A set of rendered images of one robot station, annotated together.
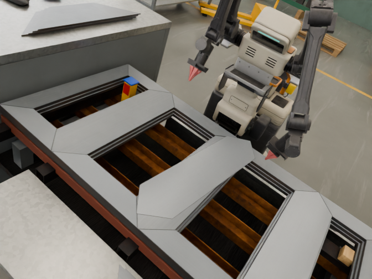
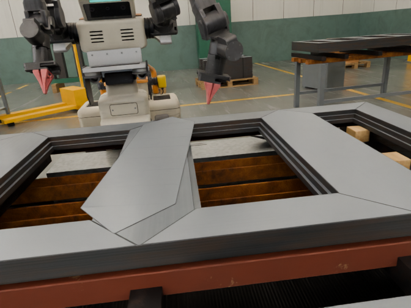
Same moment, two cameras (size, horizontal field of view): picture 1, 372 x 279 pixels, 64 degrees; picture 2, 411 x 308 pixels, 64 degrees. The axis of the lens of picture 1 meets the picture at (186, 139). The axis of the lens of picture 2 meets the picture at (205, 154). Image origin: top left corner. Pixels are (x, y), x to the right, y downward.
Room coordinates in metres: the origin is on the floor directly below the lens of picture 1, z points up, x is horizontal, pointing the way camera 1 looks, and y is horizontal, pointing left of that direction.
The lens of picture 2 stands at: (0.13, 0.13, 1.15)
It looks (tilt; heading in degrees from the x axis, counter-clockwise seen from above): 21 degrees down; 333
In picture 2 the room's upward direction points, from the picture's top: 4 degrees counter-clockwise
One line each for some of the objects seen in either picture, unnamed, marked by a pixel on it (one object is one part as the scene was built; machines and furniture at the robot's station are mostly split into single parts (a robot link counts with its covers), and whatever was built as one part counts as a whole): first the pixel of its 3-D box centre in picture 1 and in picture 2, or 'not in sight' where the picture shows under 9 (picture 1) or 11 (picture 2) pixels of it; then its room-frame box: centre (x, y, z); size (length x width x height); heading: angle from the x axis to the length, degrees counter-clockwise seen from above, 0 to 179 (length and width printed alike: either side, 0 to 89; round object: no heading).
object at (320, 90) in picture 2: not in sight; (356, 73); (3.18, -3.79, 0.45); 1.66 x 0.84 x 0.91; 72
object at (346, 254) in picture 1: (346, 255); (357, 134); (0.83, -0.79, 0.79); 0.06 x 0.05 x 0.04; 157
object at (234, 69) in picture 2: not in sight; (225, 71); (6.32, -3.62, 0.28); 1.20 x 0.80 x 0.57; 72
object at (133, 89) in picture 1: (128, 97); not in sight; (1.34, 0.38, 0.78); 0.05 x 0.05 x 0.19; 67
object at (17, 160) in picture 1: (26, 190); not in sight; (0.86, 0.67, 0.34); 0.06 x 0.06 x 0.68; 67
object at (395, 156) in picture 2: not in sight; (393, 163); (0.61, -0.65, 0.79); 0.06 x 0.05 x 0.04; 157
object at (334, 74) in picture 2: not in sight; (322, 71); (4.50, -4.56, 0.29); 0.62 x 0.43 x 0.57; 178
